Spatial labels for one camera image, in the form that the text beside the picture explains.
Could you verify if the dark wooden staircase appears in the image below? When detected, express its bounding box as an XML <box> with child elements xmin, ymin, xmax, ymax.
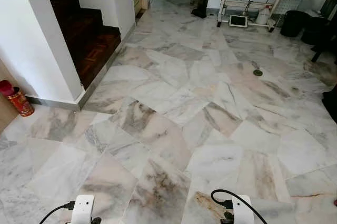
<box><xmin>41</xmin><ymin>0</ymin><xmax>122</xmax><ymax>89</ymax></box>

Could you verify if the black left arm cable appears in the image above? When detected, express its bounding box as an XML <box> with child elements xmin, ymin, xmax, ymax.
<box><xmin>39</xmin><ymin>201</ymin><xmax>76</xmax><ymax>224</ymax></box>

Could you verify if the black chair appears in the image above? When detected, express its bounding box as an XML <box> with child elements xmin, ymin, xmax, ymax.
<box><xmin>310</xmin><ymin>0</ymin><xmax>337</xmax><ymax>63</ymax></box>

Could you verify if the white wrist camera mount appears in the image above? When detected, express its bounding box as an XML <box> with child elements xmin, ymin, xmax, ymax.
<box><xmin>231</xmin><ymin>195</ymin><xmax>255</xmax><ymax>224</ymax></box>
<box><xmin>70</xmin><ymin>194</ymin><xmax>96</xmax><ymax>224</ymax></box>

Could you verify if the white flat scale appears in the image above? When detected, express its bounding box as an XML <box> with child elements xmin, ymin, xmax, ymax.
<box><xmin>228</xmin><ymin>15</ymin><xmax>249</xmax><ymax>28</ymax></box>

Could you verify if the red tin can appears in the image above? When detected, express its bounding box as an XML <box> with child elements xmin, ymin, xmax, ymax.
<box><xmin>0</xmin><ymin>80</ymin><xmax>35</xmax><ymax>117</ymax></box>

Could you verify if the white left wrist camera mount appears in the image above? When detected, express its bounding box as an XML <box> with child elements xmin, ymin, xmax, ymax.
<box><xmin>70</xmin><ymin>194</ymin><xmax>96</xmax><ymax>224</ymax></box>

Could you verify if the white plastic jug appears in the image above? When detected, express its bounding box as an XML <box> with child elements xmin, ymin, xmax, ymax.
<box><xmin>256</xmin><ymin>7</ymin><xmax>272</xmax><ymax>25</ymax></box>

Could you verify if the white metal frame table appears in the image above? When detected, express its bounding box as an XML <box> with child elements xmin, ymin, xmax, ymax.
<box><xmin>216</xmin><ymin>0</ymin><xmax>302</xmax><ymax>32</ymax></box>

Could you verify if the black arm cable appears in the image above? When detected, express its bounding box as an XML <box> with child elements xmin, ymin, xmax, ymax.
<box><xmin>39</xmin><ymin>201</ymin><xmax>76</xmax><ymax>224</ymax></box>
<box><xmin>211</xmin><ymin>189</ymin><xmax>269</xmax><ymax>224</ymax></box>

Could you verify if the black round bin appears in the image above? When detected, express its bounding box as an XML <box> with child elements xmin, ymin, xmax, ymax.
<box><xmin>301</xmin><ymin>16</ymin><xmax>331</xmax><ymax>46</ymax></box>
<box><xmin>280</xmin><ymin>10</ymin><xmax>311</xmax><ymax>38</ymax></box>

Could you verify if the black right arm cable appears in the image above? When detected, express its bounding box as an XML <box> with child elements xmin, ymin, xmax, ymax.
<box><xmin>211</xmin><ymin>189</ymin><xmax>269</xmax><ymax>224</ymax></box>

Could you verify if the black bag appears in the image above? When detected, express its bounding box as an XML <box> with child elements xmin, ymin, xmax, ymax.
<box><xmin>322</xmin><ymin>89</ymin><xmax>337</xmax><ymax>123</ymax></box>

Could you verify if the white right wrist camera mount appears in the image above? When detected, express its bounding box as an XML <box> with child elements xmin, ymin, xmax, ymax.
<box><xmin>231</xmin><ymin>195</ymin><xmax>255</xmax><ymax>224</ymax></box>

